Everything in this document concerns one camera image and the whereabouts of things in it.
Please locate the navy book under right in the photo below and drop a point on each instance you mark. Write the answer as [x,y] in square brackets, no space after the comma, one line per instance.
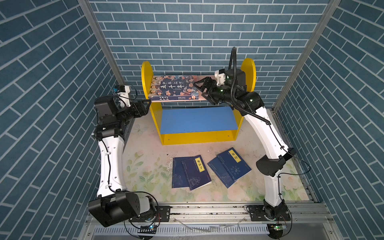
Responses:
[221,172]

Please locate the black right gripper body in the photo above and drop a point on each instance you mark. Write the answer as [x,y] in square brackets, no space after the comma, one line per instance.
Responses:
[219,93]

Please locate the navy book yellow label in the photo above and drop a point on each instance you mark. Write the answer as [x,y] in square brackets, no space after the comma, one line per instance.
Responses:
[196,172]
[235,165]

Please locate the colourful illustrated history book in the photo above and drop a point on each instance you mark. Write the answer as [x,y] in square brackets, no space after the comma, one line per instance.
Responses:
[173,88]

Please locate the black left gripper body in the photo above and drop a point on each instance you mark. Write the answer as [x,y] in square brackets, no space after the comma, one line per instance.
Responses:
[131,113]

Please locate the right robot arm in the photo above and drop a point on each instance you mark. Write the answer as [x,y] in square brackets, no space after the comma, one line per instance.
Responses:
[252,108]

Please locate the yellow pink blue bookshelf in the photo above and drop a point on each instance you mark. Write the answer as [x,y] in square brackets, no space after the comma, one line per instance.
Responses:
[196,125]

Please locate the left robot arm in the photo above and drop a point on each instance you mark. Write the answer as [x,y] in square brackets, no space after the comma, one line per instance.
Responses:
[115,203]

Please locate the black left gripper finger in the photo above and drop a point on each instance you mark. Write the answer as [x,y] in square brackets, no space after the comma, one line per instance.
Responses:
[145,108]
[145,102]

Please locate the aluminium frame rail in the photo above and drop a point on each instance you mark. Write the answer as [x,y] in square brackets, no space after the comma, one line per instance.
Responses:
[224,221]

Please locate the navy book leftmost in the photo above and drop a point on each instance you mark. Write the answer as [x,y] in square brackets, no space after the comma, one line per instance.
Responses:
[179,179]

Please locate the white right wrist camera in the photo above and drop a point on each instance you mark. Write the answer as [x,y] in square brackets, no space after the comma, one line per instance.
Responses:
[220,76]

